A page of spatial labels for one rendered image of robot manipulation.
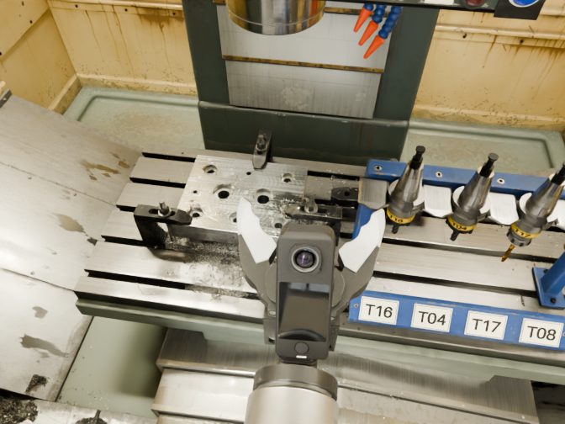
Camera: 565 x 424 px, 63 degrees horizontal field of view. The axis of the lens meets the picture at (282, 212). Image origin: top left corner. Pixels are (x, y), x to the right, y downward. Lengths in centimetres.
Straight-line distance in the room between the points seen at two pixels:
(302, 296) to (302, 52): 104
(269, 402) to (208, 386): 80
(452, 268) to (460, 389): 28
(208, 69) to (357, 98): 46
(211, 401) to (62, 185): 86
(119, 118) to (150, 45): 33
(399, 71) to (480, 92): 59
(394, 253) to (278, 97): 61
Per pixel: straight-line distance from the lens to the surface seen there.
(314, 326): 39
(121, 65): 209
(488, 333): 107
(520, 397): 127
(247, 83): 145
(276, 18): 73
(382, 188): 83
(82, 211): 158
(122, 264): 116
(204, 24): 142
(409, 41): 137
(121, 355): 136
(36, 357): 140
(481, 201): 83
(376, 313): 101
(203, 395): 117
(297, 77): 140
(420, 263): 114
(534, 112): 205
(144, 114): 205
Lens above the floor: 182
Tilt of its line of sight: 51 degrees down
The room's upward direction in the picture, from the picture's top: straight up
